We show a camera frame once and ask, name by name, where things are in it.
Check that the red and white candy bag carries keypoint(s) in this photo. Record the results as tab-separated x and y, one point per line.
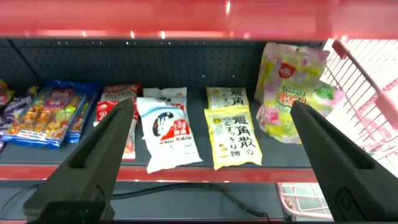
121	91
104	110

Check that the yellow candy bag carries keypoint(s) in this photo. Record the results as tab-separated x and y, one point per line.
233	137
227	97

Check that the black and red shop shelf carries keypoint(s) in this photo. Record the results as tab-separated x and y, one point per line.
192	62

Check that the green and pink candy bag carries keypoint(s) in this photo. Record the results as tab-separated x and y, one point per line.
286	67
289	112

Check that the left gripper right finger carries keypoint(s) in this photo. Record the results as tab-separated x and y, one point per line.
342	161

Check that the pink shopping cart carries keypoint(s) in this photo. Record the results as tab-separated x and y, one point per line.
360	102

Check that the blue candy bag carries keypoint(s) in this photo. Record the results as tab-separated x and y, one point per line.
82	105
43	116

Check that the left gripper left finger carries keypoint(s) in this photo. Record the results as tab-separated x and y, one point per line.
90	161

